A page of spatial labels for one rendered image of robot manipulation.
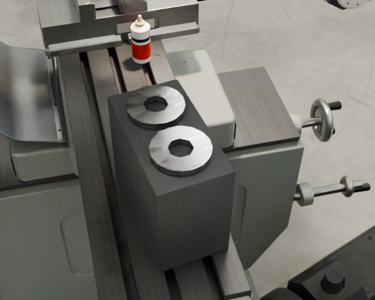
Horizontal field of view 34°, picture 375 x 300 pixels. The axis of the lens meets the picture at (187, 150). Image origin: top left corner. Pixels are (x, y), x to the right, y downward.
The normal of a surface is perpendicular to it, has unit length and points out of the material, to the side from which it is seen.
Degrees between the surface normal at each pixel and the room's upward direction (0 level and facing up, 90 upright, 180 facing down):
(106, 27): 90
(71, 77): 0
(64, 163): 90
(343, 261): 0
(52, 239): 90
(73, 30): 90
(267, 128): 0
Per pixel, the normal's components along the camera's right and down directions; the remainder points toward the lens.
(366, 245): 0.01, -0.70
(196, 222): 0.39, 0.66
